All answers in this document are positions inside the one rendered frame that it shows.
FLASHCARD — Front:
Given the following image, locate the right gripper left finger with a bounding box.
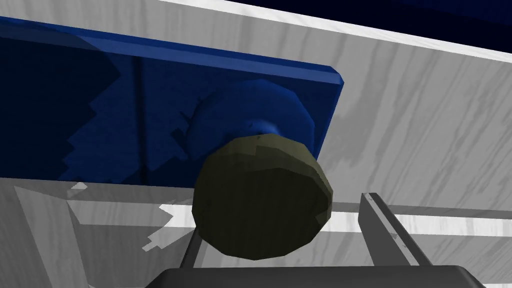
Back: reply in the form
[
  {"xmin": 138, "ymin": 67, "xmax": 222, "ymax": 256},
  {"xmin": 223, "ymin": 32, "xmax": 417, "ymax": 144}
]
[{"xmin": 179, "ymin": 227, "xmax": 209, "ymax": 269}]

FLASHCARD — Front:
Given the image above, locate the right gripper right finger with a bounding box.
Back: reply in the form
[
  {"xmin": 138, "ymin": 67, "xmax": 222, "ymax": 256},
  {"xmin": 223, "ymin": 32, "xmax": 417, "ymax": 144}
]
[{"xmin": 357, "ymin": 192, "xmax": 434, "ymax": 268}]

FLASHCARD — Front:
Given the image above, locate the olive and blue door knob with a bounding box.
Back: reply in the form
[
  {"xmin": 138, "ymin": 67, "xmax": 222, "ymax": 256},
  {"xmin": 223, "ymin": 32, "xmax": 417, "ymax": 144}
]
[{"xmin": 184, "ymin": 78, "xmax": 334, "ymax": 261}]

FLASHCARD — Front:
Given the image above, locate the blue door plate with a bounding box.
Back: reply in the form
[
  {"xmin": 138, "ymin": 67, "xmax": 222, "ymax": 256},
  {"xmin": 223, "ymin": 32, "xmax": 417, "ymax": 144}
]
[{"xmin": 0, "ymin": 15, "xmax": 345, "ymax": 190}]

